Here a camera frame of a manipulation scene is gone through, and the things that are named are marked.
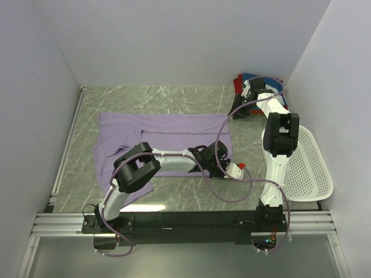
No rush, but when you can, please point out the red folded t shirt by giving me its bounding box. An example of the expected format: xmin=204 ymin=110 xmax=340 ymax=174
xmin=233 ymin=74 xmax=288 ymax=114

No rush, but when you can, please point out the white perforated plastic basket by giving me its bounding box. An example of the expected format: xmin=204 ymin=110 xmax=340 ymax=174
xmin=283 ymin=126 xmax=334 ymax=202

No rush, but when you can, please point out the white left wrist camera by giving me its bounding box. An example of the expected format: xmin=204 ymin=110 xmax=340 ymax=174
xmin=224 ymin=163 xmax=245 ymax=181

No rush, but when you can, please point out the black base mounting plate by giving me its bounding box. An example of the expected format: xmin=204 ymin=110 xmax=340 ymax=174
xmin=81 ymin=210 xmax=288 ymax=245

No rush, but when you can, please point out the orange folded t shirt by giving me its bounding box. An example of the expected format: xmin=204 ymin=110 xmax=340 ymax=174
xmin=249 ymin=109 xmax=264 ymax=115

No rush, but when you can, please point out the blue printed folded t shirt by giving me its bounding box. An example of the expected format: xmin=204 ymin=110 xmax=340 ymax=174
xmin=242 ymin=73 xmax=288 ymax=108

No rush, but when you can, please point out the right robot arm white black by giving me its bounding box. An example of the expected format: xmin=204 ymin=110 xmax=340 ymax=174
xmin=229 ymin=76 xmax=300 ymax=231

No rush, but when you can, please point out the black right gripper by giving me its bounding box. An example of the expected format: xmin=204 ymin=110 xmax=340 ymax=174
xmin=227 ymin=93 xmax=256 ymax=119

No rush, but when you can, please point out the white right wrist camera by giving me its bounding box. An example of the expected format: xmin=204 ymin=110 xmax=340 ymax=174
xmin=241 ymin=80 xmax=250 ymax=98

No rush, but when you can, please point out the aluminium front rail frame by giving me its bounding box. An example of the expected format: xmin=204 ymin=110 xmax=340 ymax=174
xmin=17 ymin=211 xmax=350 ymax=277

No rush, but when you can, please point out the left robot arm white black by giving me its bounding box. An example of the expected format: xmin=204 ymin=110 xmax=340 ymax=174
xmin=94 ymin=141 xmax=231 ymax=233

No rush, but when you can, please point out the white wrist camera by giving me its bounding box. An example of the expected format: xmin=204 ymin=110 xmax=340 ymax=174
xmin=241 ymin=80 xmax=250 ymax=98
xmin=224 ymin=163 xmax=245 ymax=181

